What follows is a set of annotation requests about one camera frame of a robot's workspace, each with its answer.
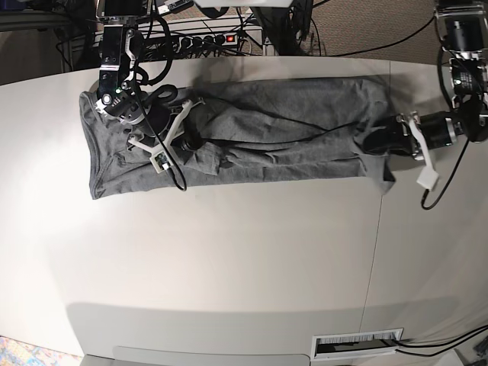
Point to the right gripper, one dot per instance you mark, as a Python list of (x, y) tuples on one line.
[(160, 115)]

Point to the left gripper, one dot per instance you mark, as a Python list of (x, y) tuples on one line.
[(440, 129)]

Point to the grey T-shirt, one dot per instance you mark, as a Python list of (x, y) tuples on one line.
[(285, 130)]

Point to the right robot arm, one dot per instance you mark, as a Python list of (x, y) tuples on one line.
[(137, 51)]

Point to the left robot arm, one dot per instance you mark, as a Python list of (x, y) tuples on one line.
[(461, 67)]

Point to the white power strip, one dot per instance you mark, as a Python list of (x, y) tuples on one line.
[(207, 42)]

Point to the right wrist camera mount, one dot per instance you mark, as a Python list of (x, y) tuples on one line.
[(162, 155)]

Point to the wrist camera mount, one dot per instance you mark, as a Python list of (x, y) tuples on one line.
[(162, 155), (428, 177)]

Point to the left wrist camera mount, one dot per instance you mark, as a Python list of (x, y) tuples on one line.
[(428, 177)]

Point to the white overhead camera mount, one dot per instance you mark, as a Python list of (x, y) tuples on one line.
[(244, 3)]

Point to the table cable grommet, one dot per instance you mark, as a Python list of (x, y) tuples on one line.
[(355, 345)]

